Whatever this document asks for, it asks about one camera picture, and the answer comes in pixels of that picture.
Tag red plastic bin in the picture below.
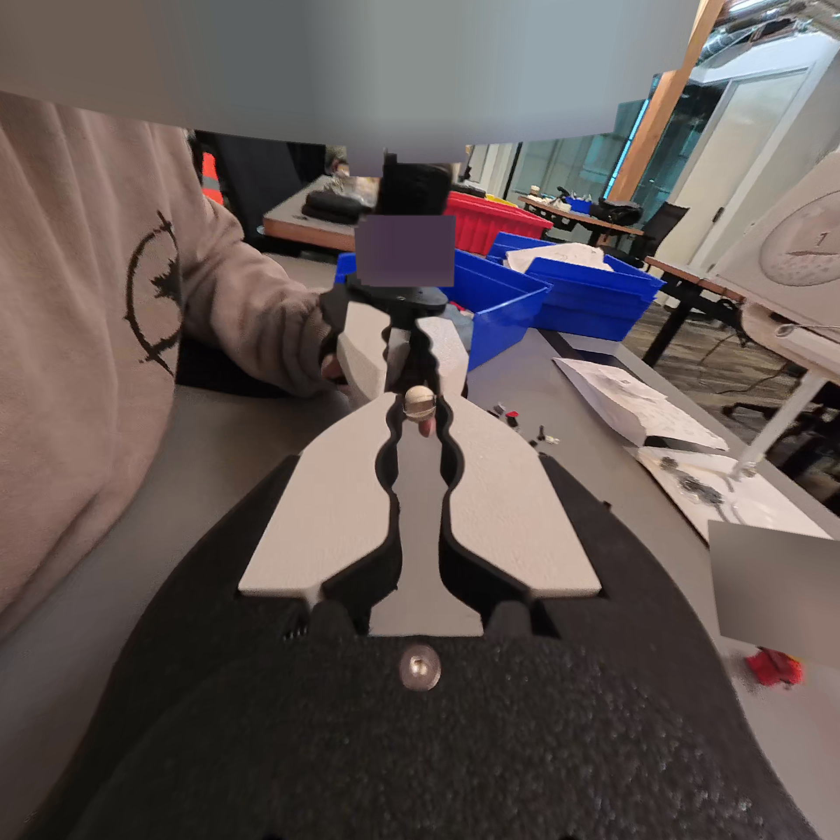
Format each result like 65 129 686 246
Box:
445 192 555 257

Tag printed white paper bag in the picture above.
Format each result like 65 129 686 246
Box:
553 357 729 454

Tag white booklet stand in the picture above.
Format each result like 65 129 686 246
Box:
722 305 840 483

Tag instruction booklet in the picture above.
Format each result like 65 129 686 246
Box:
712 154 840 322

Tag pile of small bricks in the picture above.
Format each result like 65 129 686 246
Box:
489 400 562 447

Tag wooden background desk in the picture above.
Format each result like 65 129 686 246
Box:
518 196 647 247

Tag black cloth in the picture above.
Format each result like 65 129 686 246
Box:
176 335 290 398

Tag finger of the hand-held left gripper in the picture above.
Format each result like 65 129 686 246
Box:
336 302 395 408
410 317 471 398

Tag black zip case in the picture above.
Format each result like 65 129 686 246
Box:
302 189 365 224

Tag black office chair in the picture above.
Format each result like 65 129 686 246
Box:
195 130 327 247
600 202 690 270

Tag beige hoodie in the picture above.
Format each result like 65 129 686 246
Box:
0 92 198 637

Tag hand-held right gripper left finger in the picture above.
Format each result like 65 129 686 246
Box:
238 392 404 635

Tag person's left forearm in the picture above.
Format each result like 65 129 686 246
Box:
177 197 342 398

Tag grey side table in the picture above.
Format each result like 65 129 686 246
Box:
262 174 358 252

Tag red toy minifigure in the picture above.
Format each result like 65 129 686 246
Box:
748 646 805 686

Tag white paper sheets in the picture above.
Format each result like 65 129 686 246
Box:
504 241 618 273

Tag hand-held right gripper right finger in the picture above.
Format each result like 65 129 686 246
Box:
435 392 602 635

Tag wooden column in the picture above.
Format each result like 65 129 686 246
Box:
607 0 723 201

